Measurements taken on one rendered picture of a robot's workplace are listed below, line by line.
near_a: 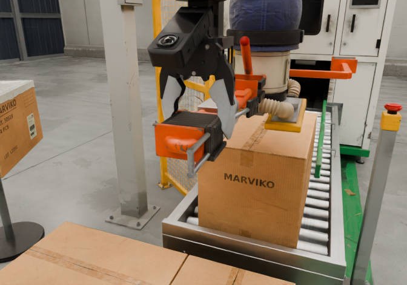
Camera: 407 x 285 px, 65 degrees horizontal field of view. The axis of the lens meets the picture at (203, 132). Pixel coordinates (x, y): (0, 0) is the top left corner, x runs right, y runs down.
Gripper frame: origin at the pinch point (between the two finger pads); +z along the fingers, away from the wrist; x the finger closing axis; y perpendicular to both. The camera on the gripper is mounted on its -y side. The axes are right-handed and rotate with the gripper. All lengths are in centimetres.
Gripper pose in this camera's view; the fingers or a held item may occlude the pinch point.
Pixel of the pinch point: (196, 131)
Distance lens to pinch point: 48.8
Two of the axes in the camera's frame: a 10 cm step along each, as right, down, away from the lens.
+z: 0.0, 9.4, 3.3
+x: -9.4, -1.2, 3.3
